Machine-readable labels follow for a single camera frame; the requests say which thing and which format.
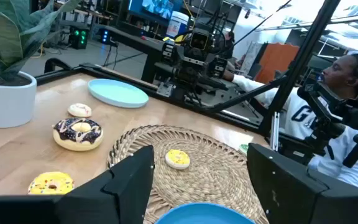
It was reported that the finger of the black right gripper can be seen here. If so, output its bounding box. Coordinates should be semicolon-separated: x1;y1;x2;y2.
209;57;229;79
162;42;176;65

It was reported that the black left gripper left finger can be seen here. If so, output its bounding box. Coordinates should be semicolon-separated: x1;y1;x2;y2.
57;144;156;224

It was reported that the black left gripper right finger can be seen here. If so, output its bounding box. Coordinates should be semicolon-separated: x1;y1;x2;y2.
246;142;347;224

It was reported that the small yellow sprinkled donut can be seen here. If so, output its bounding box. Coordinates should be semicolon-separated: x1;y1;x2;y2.
165;149;191;170
27;171;75;196

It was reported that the chocolate donut with pink drizzle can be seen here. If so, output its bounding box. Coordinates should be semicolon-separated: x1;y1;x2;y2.
52;117;104;152

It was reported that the black desk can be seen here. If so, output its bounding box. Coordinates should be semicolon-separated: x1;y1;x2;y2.
104;24;167;83

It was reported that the white bucket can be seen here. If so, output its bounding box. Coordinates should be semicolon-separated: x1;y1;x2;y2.
165;11;190;39

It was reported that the orange panel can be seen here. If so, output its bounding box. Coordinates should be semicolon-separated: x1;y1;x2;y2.
255;42;300;85

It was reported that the light blue plate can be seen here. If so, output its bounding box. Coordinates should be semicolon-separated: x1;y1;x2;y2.
88;78;150;109

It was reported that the device with blue lights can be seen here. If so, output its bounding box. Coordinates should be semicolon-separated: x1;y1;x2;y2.
99;28;111;44

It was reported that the person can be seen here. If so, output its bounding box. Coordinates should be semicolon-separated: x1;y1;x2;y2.
222;52;358;190

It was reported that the round woven straw placemat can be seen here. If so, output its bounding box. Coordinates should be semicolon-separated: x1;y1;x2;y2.
106;124;270;224

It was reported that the blue bowl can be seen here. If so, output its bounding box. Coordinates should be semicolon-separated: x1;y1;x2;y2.
155;202;256;224

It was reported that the computer with green lights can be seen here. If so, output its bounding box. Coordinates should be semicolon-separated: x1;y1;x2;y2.
68;25;90;50

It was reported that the small pink frosted donut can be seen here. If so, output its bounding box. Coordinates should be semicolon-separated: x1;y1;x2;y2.
67;103;93;118

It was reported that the snake plant in white pot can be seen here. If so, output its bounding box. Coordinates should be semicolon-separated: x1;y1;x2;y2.
0;0;83;129

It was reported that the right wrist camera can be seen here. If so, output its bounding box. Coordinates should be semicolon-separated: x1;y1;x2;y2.
188;29;211;50

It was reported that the wall screen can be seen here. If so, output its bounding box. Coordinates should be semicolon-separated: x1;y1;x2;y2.
127;0;175;21

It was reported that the black aluminium table frame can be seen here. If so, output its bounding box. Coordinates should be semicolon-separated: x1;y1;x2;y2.
35;0;343;156

